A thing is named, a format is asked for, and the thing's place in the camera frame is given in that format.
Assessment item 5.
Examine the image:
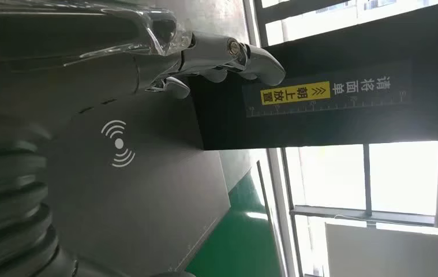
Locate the black inbound scanning machine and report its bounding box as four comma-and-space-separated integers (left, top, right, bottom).
46, 23, 438, 277

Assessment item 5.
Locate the yellow black label sticker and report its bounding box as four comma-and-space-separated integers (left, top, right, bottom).
246, 69, 411, 118

